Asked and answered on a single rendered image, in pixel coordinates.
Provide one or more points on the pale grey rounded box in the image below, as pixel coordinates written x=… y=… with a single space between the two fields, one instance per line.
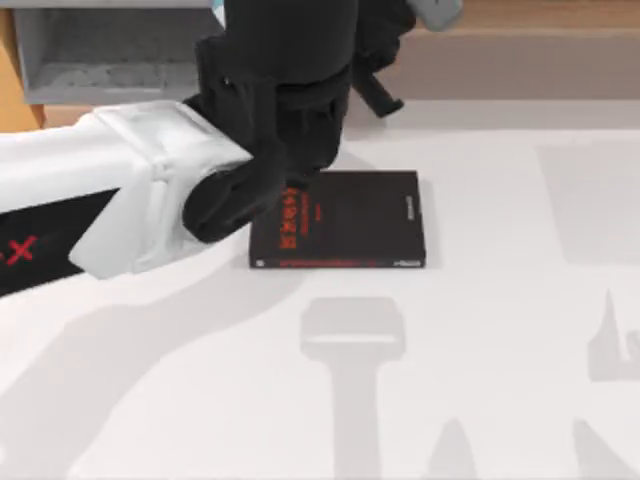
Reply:
x=439 y=11

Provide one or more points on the black book with red lettering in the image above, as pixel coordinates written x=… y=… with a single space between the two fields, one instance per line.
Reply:
x=360 y=220

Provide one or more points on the pale wooden cabinet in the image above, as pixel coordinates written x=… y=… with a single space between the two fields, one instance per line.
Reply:
x=525 y=60

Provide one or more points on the grey pierced drawer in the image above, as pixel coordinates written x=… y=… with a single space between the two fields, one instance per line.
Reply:
x=110 y=55

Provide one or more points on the wooden cupboard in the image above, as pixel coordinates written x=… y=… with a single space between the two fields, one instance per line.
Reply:
x=20 y=70

